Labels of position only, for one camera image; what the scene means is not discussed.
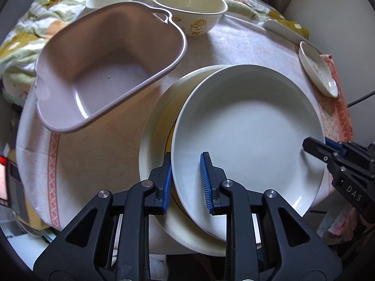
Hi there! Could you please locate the cream plate with yellow print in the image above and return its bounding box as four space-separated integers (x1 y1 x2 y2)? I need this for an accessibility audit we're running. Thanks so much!
138 64 235 256

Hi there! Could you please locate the white dish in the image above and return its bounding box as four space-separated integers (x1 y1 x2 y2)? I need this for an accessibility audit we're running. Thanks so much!
262 19 311 46

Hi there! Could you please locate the large white plate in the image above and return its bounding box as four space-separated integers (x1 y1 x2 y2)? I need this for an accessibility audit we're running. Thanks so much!
170 63 327 242

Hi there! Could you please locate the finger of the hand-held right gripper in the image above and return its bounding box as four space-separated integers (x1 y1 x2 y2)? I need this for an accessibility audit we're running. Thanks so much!
303 137 375 180
331 165 375 226

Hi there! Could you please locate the small white saucer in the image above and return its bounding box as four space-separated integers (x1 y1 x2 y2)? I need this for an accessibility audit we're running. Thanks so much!
298 41 340 98

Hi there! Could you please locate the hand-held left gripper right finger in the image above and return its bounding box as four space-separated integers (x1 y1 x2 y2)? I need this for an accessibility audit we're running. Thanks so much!
199 152 343 281

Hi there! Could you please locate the mauve plastic basin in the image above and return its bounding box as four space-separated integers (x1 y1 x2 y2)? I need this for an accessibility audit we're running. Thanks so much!
34 1 188 135

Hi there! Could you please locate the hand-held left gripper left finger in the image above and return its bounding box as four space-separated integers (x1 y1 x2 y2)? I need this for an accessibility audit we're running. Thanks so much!
34 152 173 281

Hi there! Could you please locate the cream bowl with cartoon print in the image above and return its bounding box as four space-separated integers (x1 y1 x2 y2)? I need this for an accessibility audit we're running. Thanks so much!
151 0 229 37

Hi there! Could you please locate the white and orange patterned cloth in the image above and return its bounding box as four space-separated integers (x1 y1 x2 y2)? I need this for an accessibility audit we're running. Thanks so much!
16 15 353 255

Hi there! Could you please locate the pink and white cloth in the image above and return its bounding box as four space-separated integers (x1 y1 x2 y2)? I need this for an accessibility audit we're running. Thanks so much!
318 202 367 237

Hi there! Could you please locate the black cable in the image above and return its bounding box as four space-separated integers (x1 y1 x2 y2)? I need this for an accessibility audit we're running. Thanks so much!
347 91 375 107

